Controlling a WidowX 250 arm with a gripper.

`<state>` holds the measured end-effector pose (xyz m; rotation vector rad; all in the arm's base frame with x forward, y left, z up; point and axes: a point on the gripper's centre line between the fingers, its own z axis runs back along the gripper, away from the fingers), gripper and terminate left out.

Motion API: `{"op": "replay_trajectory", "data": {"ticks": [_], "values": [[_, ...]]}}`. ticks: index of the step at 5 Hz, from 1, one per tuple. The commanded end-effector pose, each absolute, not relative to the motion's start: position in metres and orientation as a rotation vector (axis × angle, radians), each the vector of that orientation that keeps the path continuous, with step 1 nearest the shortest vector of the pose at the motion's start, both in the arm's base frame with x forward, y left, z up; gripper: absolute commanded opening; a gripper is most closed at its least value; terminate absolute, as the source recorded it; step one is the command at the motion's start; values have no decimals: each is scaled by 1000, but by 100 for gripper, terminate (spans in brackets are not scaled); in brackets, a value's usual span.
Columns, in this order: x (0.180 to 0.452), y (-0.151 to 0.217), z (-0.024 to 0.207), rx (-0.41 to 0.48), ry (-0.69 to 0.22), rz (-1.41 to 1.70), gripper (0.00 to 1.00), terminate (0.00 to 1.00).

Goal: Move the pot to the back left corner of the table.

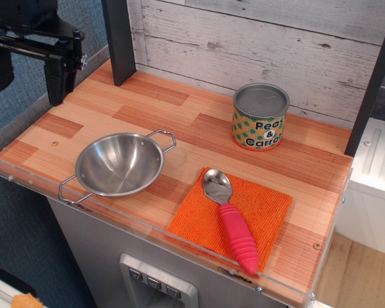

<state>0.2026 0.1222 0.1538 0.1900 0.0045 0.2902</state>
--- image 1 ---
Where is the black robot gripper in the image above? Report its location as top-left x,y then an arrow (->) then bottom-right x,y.
0,1 -> 87,107

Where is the stainless steel two-handled pot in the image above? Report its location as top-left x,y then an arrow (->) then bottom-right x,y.
58,130 -> 176,205

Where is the clear acrylic table guard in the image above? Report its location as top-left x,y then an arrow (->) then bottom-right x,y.
0,62 -> 352,307

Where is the grey toy fridge cabinet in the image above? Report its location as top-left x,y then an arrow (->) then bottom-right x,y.
49,199 -> 283,307

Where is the orange plush toy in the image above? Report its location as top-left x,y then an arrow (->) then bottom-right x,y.
10,293 -> 44,308

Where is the peas and carrots can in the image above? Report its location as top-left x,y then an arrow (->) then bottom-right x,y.
232,83 -> 290,151

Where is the silver dispenser button panel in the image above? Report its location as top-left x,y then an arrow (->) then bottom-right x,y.
119,253 -> 199,307

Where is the white toy sink unit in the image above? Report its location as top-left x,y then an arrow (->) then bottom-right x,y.
335,119 -> 385,253

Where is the dark left shelf post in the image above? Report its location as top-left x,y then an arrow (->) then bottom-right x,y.
101,0 -> 137,86

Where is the dark shelf post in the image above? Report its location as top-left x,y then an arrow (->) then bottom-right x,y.
101,0 -> 137,86
344,37 -> 385,157

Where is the pink-handled metal spoon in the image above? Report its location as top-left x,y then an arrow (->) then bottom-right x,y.
202,169 -> 259,275

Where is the dark right shelf post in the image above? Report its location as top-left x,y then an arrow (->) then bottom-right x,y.
344,37 -> 385,157

